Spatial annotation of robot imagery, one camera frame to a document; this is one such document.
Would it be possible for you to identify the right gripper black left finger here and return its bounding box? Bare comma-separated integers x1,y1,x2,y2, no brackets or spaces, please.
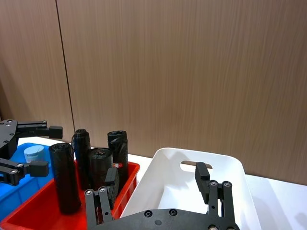
84,167,120,228

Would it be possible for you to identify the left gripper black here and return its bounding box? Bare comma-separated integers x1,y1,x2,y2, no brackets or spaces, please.
0,119,64,187

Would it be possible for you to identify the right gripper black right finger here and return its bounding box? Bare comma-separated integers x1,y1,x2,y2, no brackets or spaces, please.
195,162,235,220

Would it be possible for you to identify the pale blue bag roll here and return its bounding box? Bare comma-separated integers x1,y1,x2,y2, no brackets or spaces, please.
23,145,47,164

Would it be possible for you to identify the blue plastic bin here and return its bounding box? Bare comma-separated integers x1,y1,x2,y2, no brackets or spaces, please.
0,142,57,218

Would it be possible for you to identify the black bag roll red label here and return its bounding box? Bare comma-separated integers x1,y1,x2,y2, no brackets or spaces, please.
106,130,129,193

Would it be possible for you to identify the white plastic basket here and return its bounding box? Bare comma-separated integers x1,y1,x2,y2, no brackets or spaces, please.
119,147,262,230

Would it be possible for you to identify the red plastic bin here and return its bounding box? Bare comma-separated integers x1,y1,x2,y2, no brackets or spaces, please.
0,160,141,230

